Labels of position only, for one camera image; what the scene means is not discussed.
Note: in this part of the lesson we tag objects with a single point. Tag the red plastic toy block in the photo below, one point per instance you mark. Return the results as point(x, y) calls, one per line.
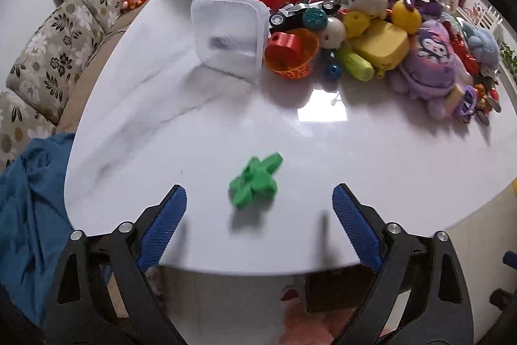
point(284, 46)

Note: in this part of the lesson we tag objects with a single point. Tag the blue cloth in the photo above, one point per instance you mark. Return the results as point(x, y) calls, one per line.
point(32, 207)

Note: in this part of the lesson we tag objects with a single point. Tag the green plastic toy piece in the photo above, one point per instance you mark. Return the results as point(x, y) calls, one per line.
point(254, 183)

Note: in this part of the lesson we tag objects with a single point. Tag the small blue toy wheel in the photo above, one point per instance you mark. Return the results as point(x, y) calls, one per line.
point(332, 72)

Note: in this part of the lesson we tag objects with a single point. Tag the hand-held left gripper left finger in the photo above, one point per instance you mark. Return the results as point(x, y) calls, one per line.
point(163, 227)

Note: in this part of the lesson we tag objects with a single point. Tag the white slipper with red tip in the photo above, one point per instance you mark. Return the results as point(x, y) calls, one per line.
point(289, 293)

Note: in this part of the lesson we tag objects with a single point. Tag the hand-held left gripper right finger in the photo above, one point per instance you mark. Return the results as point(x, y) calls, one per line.
point(355, 227)

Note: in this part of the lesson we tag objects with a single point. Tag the light blue plush toy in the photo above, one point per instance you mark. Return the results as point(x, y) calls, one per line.
point(482, 46)

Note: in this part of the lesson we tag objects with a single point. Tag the orange plastic basket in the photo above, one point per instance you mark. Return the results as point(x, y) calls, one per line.
point(301, 64)

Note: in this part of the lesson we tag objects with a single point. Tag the clear plastic container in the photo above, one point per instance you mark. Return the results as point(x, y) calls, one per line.
point(228, 33)

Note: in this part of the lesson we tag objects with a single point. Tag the white toy dog figure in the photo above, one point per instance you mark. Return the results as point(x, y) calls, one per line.
point(369, 1)

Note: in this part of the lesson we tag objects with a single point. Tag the small white fence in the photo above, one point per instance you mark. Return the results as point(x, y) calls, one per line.
point(490, 18)

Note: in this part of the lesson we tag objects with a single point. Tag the floral sofa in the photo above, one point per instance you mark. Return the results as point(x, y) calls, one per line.
point(52, 58)

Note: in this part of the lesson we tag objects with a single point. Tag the green plant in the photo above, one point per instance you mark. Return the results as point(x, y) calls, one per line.
point(509, 60)

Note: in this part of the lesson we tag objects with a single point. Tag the purple plush toy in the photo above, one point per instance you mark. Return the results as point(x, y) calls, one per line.
point(432, 66)

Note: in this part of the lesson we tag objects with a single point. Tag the lime green toy cylinder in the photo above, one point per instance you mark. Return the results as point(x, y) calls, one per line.
point(357, 64)

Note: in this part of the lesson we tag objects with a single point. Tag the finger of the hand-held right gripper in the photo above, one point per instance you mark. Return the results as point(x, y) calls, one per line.
point(510, 257)
point(503, 299)

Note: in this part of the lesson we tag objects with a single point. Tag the yellow toy case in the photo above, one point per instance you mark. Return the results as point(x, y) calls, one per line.
point(381, 44)

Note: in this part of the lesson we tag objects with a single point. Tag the small purple toy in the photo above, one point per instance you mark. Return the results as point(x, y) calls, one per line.
point(466, 102)

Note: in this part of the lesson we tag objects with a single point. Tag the black and white toy car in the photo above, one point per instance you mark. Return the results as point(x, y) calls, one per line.
point(295, 11)

